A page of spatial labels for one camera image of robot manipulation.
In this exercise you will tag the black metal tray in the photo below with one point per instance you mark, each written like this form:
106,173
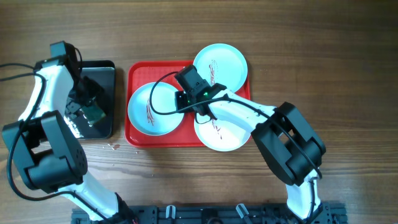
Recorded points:
104,73

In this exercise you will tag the light blue plate top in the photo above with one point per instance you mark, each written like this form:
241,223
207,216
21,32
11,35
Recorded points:
223,64

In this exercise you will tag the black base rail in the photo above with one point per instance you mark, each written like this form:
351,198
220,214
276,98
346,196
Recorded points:
267,213

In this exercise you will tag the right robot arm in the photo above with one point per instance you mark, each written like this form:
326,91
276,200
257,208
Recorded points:
289,145

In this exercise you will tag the red plastic tray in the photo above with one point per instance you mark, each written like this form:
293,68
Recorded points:
145,72

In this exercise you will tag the light blue plate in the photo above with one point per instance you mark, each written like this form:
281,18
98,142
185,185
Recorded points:
223,64
144,119

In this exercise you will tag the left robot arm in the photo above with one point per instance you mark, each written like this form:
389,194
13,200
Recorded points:
45,158

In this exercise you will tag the green yellow sponge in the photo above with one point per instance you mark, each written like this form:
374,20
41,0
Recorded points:
93,114

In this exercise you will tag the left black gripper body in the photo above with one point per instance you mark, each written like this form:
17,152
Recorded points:
84,93

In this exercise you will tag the white plate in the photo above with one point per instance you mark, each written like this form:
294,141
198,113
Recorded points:
219,135

